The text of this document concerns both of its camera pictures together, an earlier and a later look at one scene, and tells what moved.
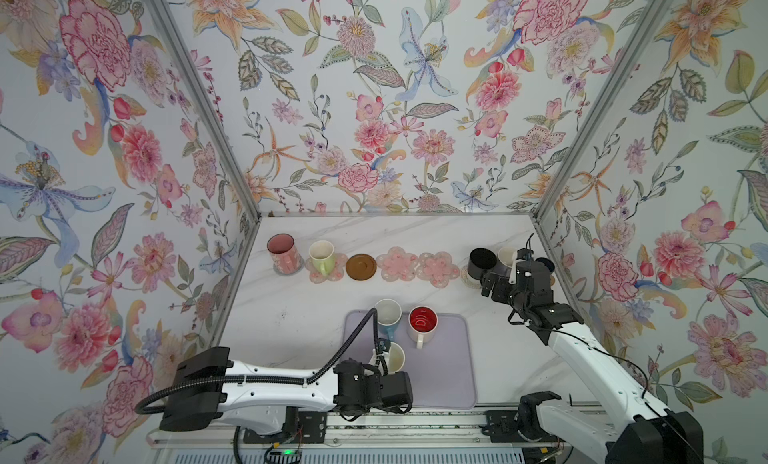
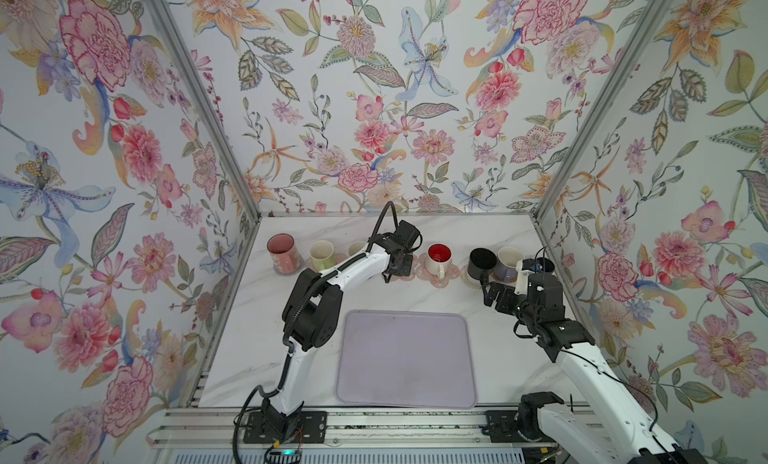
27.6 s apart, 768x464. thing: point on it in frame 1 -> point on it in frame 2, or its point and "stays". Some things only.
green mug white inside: [322, 253] stays
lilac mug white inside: [508, 256] stays
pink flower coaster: [437, 268] stays
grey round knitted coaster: [289, 273] stays
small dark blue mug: [547, 263] stays
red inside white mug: [422, 323] -> [438, 257]
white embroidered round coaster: [470, 281] stays
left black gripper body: [373, 409] -> [403, 267]
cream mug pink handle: [394, 359] -> [355, 247]
